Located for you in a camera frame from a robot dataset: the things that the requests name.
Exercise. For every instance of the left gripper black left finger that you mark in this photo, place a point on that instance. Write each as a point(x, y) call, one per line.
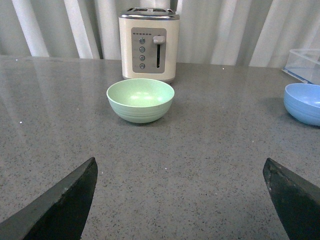
point(58, 214)

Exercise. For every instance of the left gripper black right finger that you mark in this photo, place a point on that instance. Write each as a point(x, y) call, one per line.
point(295, 199)

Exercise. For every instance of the blue bowl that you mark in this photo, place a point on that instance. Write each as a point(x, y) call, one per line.
point(302, 101)

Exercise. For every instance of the green bowl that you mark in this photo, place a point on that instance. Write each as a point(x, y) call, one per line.
point(140, 100)

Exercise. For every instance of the clear plastic food container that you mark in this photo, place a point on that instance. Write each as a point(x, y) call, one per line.
point(304, 65)

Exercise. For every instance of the white curtain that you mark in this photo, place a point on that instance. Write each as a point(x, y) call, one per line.
point(255, 33)

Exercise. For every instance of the cream toaster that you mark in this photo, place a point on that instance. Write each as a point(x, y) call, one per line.
point(149, 43)

